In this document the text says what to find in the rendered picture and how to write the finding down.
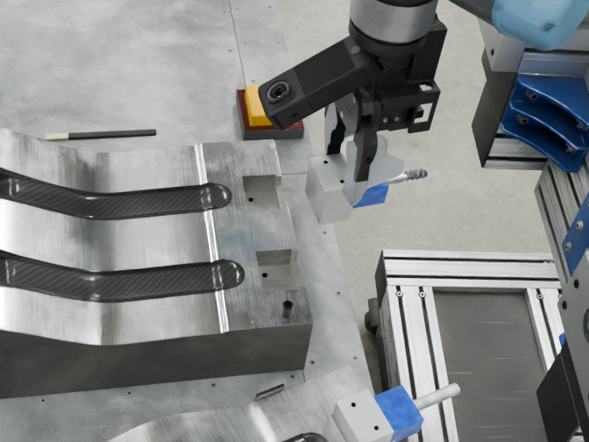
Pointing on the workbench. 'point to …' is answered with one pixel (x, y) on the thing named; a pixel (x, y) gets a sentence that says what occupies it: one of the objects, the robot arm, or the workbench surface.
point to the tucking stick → (101, 134)
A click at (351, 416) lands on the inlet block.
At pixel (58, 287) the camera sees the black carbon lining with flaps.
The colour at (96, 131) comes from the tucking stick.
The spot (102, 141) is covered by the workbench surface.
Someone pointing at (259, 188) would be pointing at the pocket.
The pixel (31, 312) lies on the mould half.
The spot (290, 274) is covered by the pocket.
